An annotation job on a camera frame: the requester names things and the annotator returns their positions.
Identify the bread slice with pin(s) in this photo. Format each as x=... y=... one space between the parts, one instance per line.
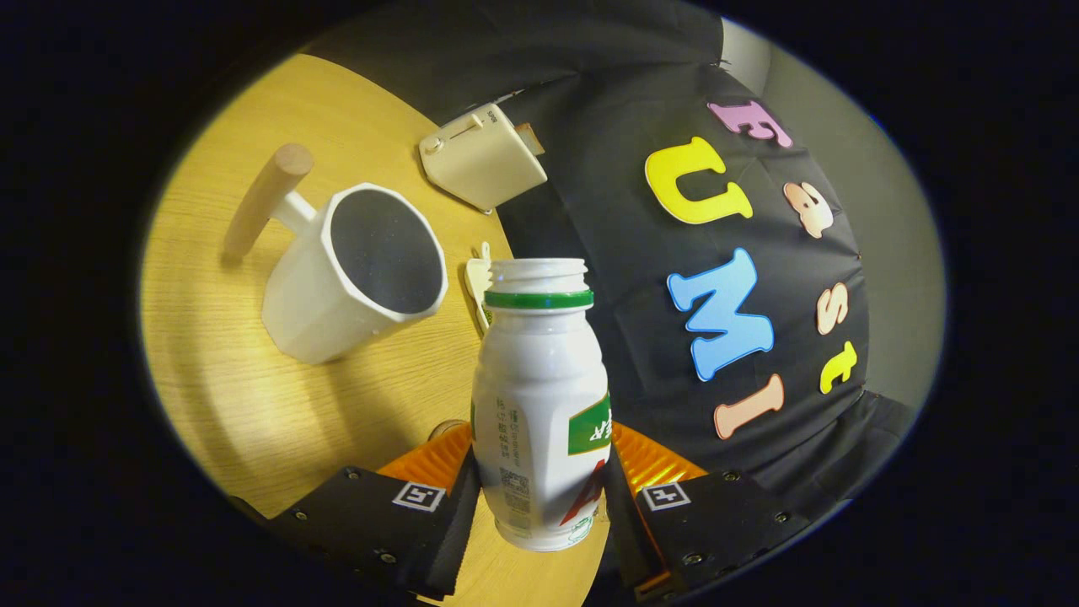
x=531 y=137

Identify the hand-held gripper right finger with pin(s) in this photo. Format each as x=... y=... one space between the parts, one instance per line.
x=624 y=523

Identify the cream toaster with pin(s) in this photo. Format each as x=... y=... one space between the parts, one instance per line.
x=485 y=160

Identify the black backdrop cloth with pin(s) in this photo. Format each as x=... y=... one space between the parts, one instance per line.
x=641 y=253

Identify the wooden table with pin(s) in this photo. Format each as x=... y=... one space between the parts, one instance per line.
x=253 y=405

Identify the white juice bottle green label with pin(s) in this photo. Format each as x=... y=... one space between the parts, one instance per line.
x=539 y=379

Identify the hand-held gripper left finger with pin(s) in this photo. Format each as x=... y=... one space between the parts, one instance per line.
x=459 y=531

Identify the small white bean dish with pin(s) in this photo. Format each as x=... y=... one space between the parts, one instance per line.
x=477 y=282

